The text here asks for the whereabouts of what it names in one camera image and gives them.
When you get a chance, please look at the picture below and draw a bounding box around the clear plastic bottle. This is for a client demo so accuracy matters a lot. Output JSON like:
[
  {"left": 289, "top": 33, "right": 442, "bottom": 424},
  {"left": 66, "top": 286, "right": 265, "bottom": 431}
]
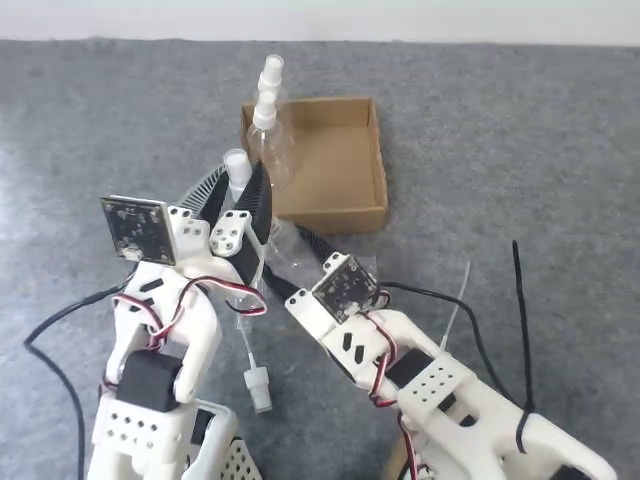
[{"left": 269, "top": 219, "right": 380, "bottom": 301}]

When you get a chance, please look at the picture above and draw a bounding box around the brown cardboard box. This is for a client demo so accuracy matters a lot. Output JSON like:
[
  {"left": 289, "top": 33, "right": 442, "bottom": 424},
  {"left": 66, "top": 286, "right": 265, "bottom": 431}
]
[{"left": 240, "top": 96, "right": 390, "bottom": 236}]

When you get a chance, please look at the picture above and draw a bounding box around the white spray top with tube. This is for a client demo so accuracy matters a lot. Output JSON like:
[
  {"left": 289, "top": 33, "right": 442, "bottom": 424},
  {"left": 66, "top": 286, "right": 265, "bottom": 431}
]
[{"left": 234, "top": 318, "right": 274, "bottom": 414}]

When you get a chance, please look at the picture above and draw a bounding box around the white zip tie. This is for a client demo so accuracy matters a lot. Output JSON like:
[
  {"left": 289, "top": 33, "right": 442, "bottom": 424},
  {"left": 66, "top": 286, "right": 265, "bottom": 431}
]
[{"left": 441, "top": 259, "right": 472, "bottom": 351}]

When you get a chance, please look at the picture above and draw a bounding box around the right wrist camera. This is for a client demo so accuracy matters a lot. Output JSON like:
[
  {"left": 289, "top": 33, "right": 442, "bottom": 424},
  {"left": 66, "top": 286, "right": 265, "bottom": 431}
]
[{"left": 310, "top": 255, "right": 380, "bottom": 325}]

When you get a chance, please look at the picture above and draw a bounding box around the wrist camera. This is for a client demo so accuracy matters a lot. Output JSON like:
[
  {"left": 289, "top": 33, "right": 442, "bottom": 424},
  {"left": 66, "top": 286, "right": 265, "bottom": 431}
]
[
  {"left": 99, "top": 196, "right": 180, "bottom": 266},
  {"left": 310, "top": 255, "right": 380, "bottom": 325}
]

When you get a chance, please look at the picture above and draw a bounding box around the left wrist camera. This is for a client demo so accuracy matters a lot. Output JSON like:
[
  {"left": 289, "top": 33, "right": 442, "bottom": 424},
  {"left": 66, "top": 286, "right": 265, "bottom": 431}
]
[{"left": 99, "top": 196, "right": 180, "bottom": 266}]

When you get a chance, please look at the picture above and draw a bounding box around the black cable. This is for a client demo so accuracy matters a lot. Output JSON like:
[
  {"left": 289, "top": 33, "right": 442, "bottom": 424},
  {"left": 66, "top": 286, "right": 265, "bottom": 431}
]
[
  {"left": 23, "top": 283, "right": 134, "bottom": 480},
  {"left": 378, "top": 281, "right": 534, "bottom": 409}
]

